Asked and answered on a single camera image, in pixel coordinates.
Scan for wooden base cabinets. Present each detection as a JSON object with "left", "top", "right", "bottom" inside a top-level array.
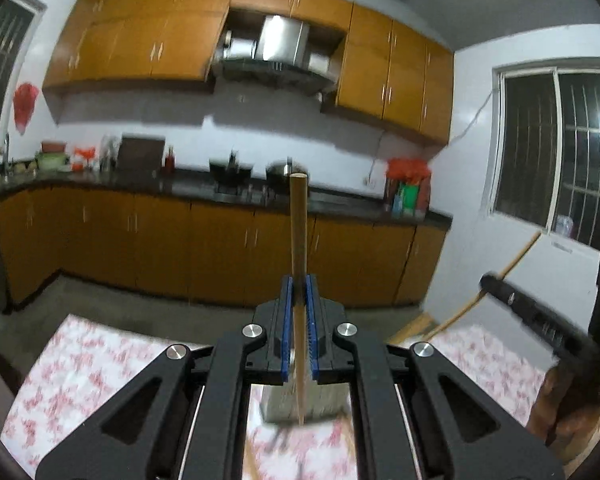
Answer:
[{"left": 0, "top": 185, "right": 448, "bottom": 308}]

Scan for hanging red plastic bag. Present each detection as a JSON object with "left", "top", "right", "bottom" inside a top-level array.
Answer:
[{"left": 13, "top": 82, "right": 41, "bottom": 136}]

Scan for black kitchen countertop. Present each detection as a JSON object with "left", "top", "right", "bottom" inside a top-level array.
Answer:
[{"left": 0, "top": 167, "right": 453, "bottom": 226}]

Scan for wide barred window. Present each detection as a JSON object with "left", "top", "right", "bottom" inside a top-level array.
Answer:
[{"left": 490, "top": 62, "right": 600, "bottom": 251}]

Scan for narrow barred window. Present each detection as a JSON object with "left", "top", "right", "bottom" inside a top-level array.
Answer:
[{"left": 0, "top": 0, "right": 36, "bottom": 148}]

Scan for pink floral tablecloth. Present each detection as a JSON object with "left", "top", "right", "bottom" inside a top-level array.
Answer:
[{"left": 0, "top": 312, "right": 548, "bottom": 480}]

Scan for gas stove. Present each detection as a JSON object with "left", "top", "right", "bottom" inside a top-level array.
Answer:
[{"left": 215, "top": 182, "right": 291, "bottom": 203}]

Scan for dark cutting board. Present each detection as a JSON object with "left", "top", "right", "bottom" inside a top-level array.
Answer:
[{"left": 116, "top": 135, "right": 166, "bottom": 173}]

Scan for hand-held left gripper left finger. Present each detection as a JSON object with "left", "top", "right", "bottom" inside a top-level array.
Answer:
[{"left": 35, "top": 275, "right": 295, "bottom": 480}]

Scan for green box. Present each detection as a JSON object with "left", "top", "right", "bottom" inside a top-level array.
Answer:
[{"left": 402, "top": 184, "right": 421, "bottom": 218}]

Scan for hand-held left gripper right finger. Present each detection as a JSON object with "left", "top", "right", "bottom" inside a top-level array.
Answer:
[{"left": 305, "top": 274, "right": 566, "bottom": 480}]

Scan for white wall cable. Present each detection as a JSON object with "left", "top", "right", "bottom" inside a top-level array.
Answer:
[{"left": 369, "top": 91, "right": 498, "bottom": 181}]

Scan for clear plastic bag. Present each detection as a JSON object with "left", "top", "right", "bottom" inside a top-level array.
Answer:
[{"left": 99, "top": 135, "right": 121, "bottom": 171}]

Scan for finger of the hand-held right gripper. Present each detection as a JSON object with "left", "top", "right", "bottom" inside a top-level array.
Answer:
[{"left": 479, "top": 272, "right": 598, "bottom": 361}]

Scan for wooden wall cabinet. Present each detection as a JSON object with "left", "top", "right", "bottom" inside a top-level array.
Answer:
[
  {"left": 230, "top": 0, "right": 453, "bottom": 146},
  {"left": 42, "top": 0, "right": 241, "bottom": 96}
]

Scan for small red plastic bag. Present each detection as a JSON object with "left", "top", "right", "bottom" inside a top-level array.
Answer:
[{"left": 72, "top": 145, "right": 98, "bottom": 171}]

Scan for wooden table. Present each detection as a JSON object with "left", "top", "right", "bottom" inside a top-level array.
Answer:
[{"left": 525, "top": 367, "right": 600, "bottom": 461}]

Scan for large red plastic bag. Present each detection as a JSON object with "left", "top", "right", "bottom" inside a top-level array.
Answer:
[{"left": 386, "top": 157, "right": 431, "bottom": 181}]

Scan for green basin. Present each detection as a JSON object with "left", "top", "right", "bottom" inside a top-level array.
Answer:
[{"left": 35, "top": 151, "right": 71, "bottom": 171}]

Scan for green perforated utensil holder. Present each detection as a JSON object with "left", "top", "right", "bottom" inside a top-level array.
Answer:
[{"left": 260, "top": 382, "right": 351, "bottom": 423}]

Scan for black open wok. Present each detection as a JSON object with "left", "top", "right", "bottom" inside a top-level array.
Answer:
[{"left": 209, "top": 150, "right": 255, "bottom": 183}]

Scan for steel range hood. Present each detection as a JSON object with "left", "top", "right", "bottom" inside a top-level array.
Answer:
[{"left": 210, "top": 14, "right": 338, "bottom": 96}]

